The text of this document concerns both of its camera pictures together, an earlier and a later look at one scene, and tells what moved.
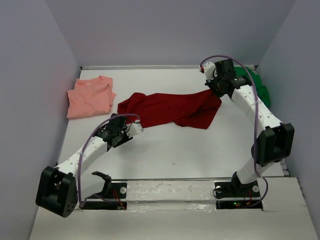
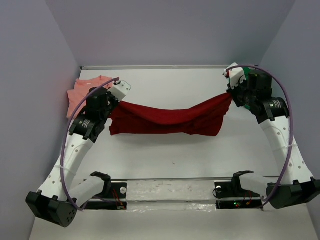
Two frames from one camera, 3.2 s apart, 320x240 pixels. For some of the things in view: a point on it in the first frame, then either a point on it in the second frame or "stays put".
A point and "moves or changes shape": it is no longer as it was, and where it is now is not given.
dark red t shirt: (195, 109) moves or changes shape
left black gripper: (122, 141) -> (111, 100)
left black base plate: (119, 190) stays put
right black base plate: (236, 189) stays put
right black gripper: (215, 87) -> (236, 91)
